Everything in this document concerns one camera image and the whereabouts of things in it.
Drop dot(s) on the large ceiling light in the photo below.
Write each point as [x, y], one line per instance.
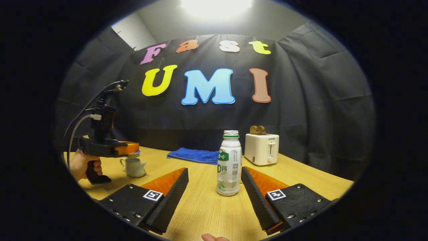
[215, 6]

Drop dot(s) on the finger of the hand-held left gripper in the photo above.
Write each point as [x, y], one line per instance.
[130, 147]

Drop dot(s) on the white water bottle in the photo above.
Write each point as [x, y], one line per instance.
[229, 167]

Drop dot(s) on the black backdrop cloth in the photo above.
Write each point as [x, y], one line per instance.
[317, 100]

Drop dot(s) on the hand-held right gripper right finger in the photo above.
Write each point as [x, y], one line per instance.
[259, 201]

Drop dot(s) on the brown bread slice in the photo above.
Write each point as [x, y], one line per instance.
[254, 130]
[262, 130]

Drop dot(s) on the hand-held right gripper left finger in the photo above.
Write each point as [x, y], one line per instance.
[170, 201]

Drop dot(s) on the white teacup lid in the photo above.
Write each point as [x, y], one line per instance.
[133, 155]

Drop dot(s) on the blue towel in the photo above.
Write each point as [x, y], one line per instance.
[194, 155]

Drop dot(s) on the white teacup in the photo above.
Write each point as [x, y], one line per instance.
[133, 167]

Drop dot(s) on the cream toaster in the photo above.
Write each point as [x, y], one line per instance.
[260, 149]

